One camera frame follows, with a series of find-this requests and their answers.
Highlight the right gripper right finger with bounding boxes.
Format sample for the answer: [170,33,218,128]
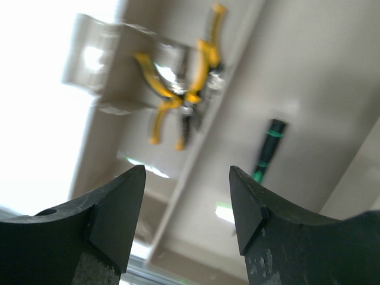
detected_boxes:
[229,166,379,284]

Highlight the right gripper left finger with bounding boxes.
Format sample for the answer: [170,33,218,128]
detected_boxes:
[1,165,146,284]

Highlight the green black screwdriver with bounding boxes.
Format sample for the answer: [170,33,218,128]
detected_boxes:
[252,119,287,183]

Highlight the yellow long nose pliers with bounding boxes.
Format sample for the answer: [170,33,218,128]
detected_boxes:
[134,52,182,144]

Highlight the yellow needle nose pliers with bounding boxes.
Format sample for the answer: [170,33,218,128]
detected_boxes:
[175,39,215,150]

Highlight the beige cantilever toolbox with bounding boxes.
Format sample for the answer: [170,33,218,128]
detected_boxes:
[64,1,379,284]

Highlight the yellow combination pliers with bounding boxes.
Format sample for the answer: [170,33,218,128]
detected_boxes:
[195,2,228,131]

